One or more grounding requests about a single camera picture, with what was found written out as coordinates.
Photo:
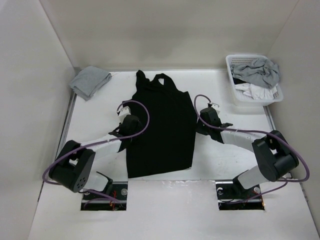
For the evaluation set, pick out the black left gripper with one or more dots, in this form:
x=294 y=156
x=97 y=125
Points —
x=137 y=129

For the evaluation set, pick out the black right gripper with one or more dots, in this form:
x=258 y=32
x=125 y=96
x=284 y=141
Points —
x=199 y=129

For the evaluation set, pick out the black tank top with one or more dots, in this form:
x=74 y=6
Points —
x=168 y=143

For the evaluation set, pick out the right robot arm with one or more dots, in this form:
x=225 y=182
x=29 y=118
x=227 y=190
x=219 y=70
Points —
x=274 y=159

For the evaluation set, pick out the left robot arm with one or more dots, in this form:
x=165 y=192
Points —
x=73 y=166

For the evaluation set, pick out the crumpled white tank top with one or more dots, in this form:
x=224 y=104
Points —
x=256 y=92

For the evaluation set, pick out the folded grey tank top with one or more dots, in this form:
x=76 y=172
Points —
x=88 y=81

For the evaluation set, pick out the crumpled grey tank top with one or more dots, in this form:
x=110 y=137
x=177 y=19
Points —
x=261 y=72

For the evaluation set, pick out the white plastic laundry basket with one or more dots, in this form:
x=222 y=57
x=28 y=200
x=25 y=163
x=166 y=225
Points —
x=239 y=98

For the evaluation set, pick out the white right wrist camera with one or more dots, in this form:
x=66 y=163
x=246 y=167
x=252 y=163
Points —
x=214 y=105

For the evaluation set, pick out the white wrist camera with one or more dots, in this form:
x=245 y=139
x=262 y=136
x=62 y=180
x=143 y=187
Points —
x=214 y=105
x=123 y=112

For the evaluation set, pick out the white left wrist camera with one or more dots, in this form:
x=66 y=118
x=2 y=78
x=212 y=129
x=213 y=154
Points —
x=123 y=112

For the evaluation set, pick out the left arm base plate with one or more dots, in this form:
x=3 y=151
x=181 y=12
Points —
x=117 y=201

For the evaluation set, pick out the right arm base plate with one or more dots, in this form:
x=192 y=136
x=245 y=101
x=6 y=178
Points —
x=231 y=199

